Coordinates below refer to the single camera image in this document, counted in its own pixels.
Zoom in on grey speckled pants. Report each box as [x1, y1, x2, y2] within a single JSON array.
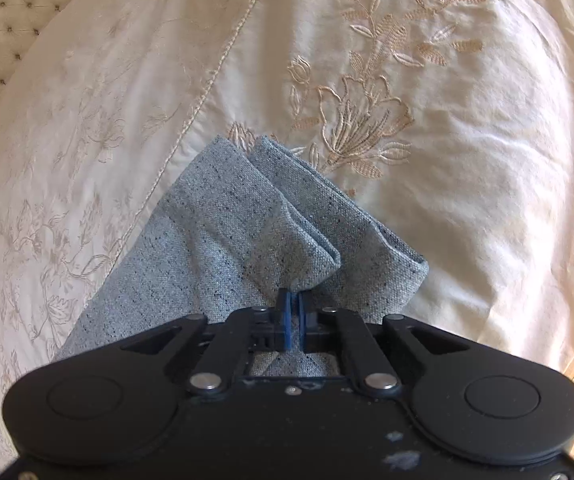
[[56, 135, 429, 378]]

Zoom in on cream embroidered bedspread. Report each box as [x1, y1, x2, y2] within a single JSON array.
[[0, 0, 574, 466]]

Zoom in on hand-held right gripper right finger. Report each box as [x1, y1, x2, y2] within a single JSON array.
[[294, 290, 469, 397]]

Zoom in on cream tufted headboard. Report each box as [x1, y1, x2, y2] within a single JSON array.
[[0, 0, 98, 147]]

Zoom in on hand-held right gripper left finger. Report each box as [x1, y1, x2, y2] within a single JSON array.
[[121, 287, 293, 396]]

